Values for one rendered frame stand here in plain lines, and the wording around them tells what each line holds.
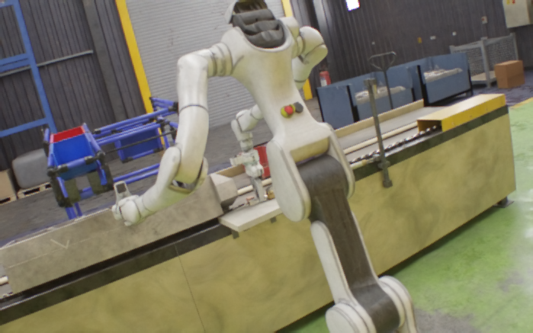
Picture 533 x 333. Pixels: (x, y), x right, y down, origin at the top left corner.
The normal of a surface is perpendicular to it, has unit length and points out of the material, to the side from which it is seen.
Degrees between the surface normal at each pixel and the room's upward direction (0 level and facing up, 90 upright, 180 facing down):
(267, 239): 90
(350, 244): 78
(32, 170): 90
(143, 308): 90
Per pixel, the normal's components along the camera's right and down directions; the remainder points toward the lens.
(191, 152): 0.55, 0.01
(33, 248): 0.37, -0.07
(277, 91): 0.33, 0.19
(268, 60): -0.02, 0.45
